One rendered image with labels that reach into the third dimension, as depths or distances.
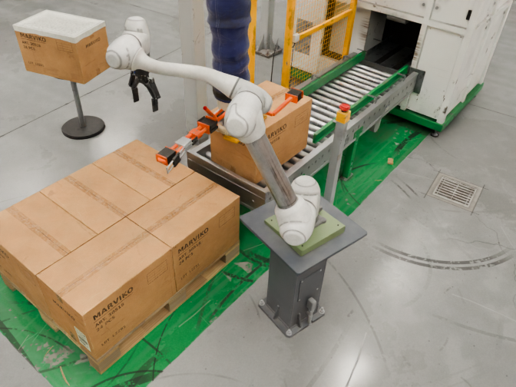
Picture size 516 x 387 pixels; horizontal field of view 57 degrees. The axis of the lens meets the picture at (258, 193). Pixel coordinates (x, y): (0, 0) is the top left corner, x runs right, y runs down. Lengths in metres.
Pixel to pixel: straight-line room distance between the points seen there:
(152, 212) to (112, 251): 0.37
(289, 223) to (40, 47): 2.90
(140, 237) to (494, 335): 2.25
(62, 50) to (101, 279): 2.22
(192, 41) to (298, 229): 2.20
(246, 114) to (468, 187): 2.88
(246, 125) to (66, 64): 2.62
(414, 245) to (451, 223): 0.44
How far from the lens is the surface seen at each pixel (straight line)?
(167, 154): 2.51
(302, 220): 2.21
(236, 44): 2.64
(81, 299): 2.60
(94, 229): 2.93
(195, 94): 4.17
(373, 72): 4.83
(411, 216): 3.97
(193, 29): 3.93
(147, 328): 3.06
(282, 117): 3.08
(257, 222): 2.57
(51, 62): 4.43
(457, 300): 3.49
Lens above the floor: 2.51
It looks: 40 degrees down
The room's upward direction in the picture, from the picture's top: 3 degrees clockwise
